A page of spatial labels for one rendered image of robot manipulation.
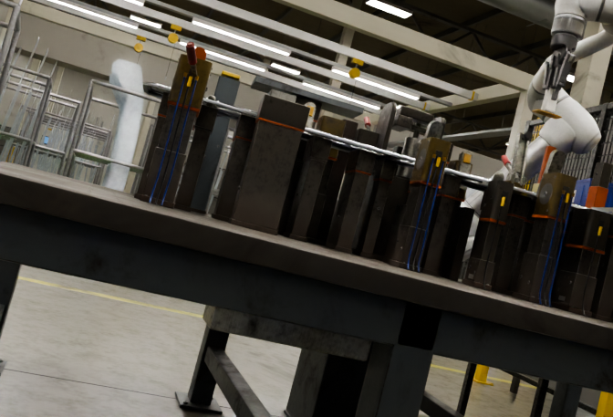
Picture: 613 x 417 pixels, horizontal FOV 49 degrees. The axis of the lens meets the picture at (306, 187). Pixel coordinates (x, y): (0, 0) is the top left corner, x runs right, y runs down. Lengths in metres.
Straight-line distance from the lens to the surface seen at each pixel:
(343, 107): 2.19
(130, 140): 8.10
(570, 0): 2.21
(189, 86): 1.61
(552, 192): 1.86
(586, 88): 10.25
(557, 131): 2.61
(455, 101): 11.00
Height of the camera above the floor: 0.73
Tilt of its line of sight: 4 degrees up
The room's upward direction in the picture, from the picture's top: 15 degrees clockwise
